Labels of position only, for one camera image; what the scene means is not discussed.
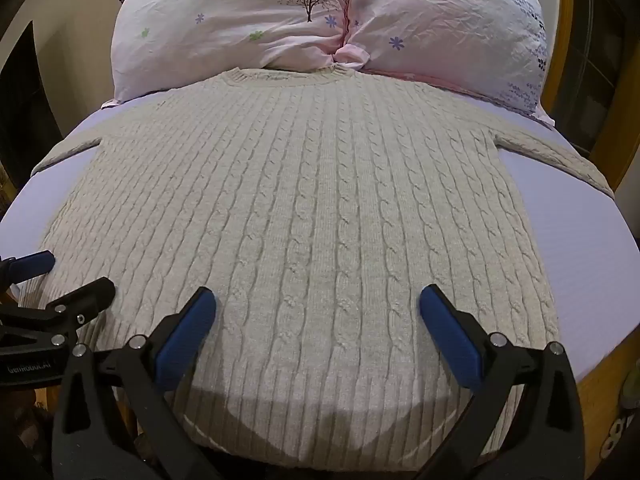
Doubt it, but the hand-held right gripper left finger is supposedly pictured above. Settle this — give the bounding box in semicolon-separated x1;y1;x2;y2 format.
52;286;224;480

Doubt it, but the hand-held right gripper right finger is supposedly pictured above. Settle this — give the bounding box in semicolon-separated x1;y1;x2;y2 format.
419;284;586;480

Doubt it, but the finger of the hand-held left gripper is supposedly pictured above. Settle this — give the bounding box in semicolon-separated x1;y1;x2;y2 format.
0;277;117;349
0;250;57;291

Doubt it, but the cream cable-knit sweater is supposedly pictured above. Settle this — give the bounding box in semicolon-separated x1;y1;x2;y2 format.
20;66;616;477

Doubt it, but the pink floral pillow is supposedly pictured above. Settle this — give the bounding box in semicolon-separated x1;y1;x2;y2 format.
102;0;359;110
334;0;557;128

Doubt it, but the wooden bed frame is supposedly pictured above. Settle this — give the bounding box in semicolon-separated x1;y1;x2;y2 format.
545;0;640;480

